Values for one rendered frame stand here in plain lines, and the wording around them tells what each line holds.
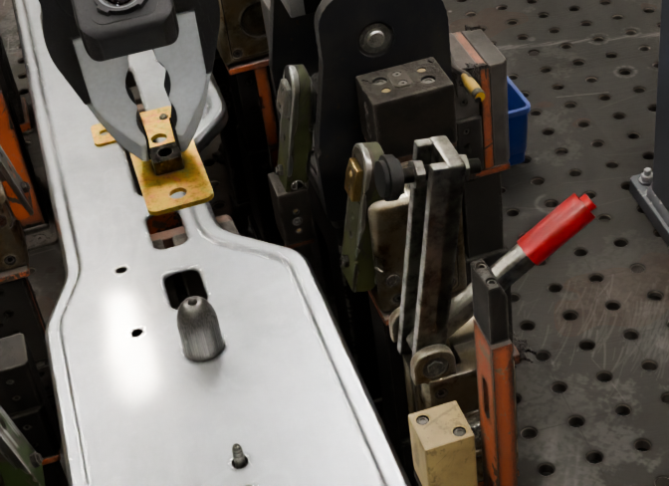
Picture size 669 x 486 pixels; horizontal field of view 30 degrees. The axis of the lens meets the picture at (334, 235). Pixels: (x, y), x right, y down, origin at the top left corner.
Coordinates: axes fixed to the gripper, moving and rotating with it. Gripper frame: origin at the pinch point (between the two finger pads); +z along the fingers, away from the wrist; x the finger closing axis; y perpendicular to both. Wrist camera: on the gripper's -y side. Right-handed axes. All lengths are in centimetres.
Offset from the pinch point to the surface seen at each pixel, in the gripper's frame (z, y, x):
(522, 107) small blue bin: 48, 64, -48
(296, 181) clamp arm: 26.5, 30.5, -12.4
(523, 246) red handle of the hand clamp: 14.5, -0.9, -21.5
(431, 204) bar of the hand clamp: 7.8, -2.4, -14.9
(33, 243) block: 55, 74, 15
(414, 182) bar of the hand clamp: 6.8, -1.1, -14.4
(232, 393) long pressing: 26.7, 6.4, -0.9
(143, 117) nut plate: 26, 47, -1
